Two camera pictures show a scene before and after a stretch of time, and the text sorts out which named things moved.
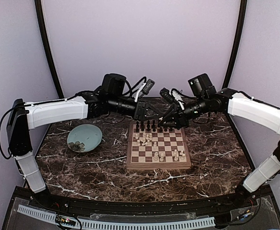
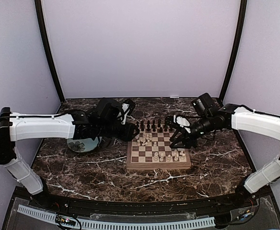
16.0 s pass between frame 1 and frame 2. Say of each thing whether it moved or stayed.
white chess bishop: stayed
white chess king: stayed
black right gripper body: moved
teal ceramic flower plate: stayed
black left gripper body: moved
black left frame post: stayed
